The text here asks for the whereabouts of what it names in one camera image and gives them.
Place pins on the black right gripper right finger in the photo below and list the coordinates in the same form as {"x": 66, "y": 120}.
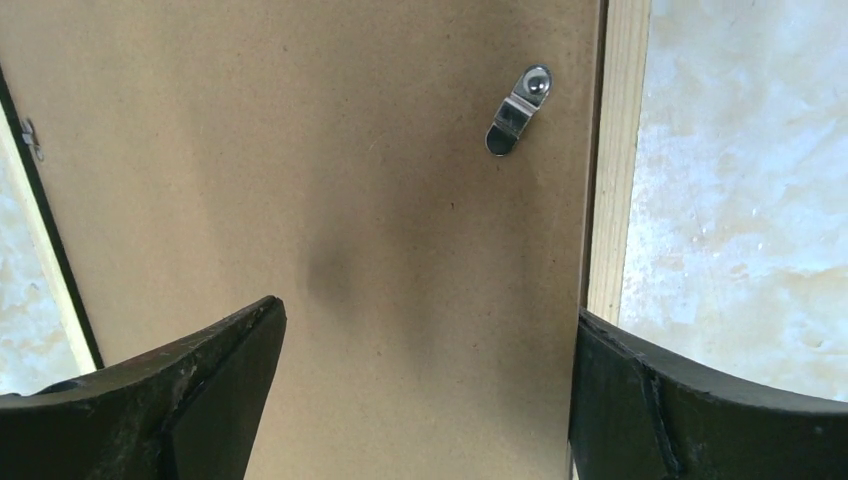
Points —
{"x": 640, "y": 411}

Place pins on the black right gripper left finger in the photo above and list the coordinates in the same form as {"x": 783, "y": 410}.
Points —
{"x": 189, "y": 409}

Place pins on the wooden picture frame with glass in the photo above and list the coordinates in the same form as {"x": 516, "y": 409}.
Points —
{"x": 616, "y": 166}

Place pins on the small metal edge clip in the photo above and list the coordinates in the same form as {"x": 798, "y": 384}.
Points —
{"x": 30, "y": 138}

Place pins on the metal turn clip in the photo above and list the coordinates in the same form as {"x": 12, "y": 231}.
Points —
{"x": 517, "y": 109}

